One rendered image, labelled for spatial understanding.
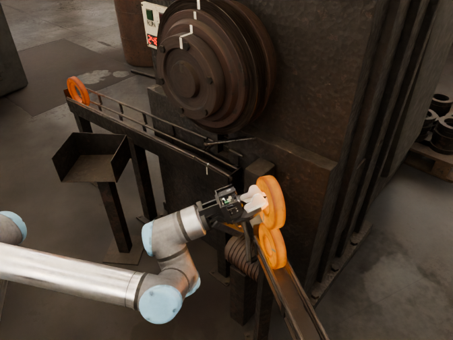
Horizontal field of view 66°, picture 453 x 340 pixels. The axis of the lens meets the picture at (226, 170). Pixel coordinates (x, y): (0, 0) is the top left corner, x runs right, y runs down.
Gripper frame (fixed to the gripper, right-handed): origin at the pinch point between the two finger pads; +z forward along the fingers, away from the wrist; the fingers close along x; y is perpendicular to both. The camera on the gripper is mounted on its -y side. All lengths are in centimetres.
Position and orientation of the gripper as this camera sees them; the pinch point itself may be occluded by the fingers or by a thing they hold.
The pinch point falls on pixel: (269, 197)
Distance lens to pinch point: 100.3
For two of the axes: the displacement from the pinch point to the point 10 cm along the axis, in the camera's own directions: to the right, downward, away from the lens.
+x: -2.4, -6.2, 7.5
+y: -2.7, -7.0, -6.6
